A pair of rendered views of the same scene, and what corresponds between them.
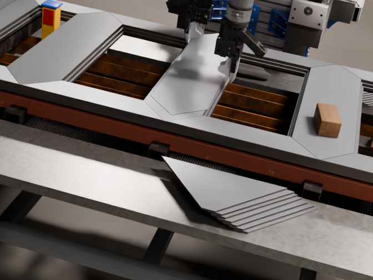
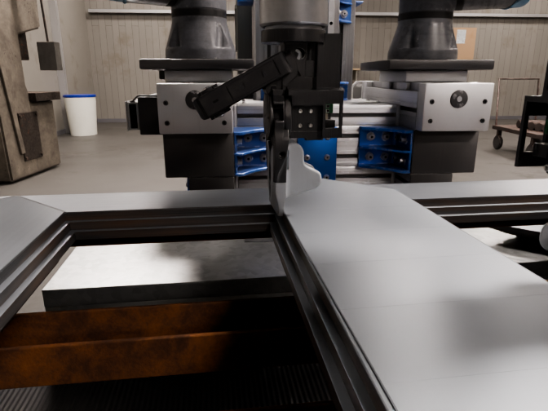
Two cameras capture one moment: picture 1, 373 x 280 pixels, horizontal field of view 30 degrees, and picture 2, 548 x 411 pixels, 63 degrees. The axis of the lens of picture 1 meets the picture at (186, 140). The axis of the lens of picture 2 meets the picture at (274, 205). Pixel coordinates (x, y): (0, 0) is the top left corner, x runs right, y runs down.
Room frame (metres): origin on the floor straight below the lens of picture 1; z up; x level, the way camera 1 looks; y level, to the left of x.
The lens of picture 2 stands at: (1.87, 0.22, 1.01)
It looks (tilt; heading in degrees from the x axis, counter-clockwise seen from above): 16 degrees down; 342
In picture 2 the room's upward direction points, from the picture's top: straight up
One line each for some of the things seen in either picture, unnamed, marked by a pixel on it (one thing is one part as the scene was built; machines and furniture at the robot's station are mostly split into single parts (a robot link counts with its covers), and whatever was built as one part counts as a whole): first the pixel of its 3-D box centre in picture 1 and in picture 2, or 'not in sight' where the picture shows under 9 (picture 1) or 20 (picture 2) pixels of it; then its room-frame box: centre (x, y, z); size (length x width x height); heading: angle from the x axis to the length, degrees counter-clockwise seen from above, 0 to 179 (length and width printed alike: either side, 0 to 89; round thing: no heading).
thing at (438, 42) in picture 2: not in sight; (423, 37); (2.78, -0.42, 1.09); 0.15 x 0.15 x 0.10
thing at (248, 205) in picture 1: (232, 200); not in sight; (1.51, -0.14, 0.77); 0.45 x 0.20 x 0.04; 80
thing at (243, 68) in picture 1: (246, 69); not in sight; (2.57, -0.19, 0.70); 0.20 x 0.10 x 0.03; 84
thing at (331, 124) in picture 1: (327, 120); not in sight; (1.87, -0.40, 0.87); 0.12 x 0.06 x 0.05; 1
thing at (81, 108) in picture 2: not in sight; (81, 114); (10.57, 1.01, 0.35); 0.55 x 0.55 x 0.70
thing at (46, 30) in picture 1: (50, 31); not in sight; (2.43, 0.57, 0.78); 0.05 x 0.05 x 0.19; 80
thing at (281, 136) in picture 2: (188, 21); (279, 143); (2.35, 0.06, 0.93); 0.05 x 0.02 x 0.09; 170
